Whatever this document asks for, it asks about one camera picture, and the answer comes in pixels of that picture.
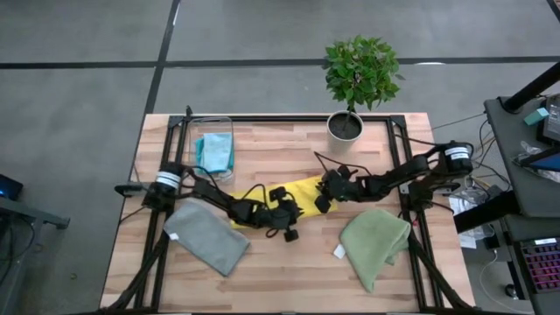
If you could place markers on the black computer with blue light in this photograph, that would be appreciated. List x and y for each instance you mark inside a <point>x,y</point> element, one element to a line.
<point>9,188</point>

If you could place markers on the white papers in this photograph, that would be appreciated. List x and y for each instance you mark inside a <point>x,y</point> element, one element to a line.
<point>466,240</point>

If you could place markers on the black aluminium rig frame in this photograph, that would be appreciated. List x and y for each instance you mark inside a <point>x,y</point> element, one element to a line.
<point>284,118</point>

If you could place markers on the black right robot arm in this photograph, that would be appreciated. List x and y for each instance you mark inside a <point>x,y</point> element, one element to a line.
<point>407,175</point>

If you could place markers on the teal fluffy microfiber towel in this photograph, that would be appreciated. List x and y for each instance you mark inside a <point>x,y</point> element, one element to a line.
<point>198,151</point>

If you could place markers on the black pole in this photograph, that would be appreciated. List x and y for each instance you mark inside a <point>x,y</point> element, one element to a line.
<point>531,87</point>

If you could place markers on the backlit keyboard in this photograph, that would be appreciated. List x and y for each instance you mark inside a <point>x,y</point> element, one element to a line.
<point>540,264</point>

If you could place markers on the grey metal side stand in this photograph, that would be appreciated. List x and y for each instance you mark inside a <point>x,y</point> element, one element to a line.
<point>26,212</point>

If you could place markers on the small teal box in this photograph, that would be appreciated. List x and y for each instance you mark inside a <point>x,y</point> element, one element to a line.
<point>536,116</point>

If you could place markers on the yellow microfiber towel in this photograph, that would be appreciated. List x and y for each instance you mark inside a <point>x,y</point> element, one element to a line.
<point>306,190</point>

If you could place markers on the potted green plant white pot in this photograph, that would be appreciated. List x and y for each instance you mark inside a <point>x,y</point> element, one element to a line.
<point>361,72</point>

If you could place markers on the clear plastic bin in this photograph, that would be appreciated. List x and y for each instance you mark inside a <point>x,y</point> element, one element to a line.
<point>210,124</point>

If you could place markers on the blue tablet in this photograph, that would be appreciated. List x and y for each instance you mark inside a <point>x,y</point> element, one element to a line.
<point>549,163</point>

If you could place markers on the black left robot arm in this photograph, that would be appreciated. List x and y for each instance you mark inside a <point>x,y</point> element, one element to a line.
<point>210,194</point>

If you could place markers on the grey desk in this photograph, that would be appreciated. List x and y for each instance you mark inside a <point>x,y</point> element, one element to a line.
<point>520,188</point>

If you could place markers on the grey microfiber towel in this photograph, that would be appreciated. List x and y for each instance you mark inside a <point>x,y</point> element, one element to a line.
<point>205,236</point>

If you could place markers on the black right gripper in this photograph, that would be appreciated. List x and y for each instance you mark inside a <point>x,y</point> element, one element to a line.
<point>343,188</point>

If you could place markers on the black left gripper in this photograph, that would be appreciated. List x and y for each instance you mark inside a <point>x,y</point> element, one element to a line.
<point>275,216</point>

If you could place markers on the green microfiber towel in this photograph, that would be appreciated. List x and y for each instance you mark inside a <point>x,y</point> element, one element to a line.
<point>372,249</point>

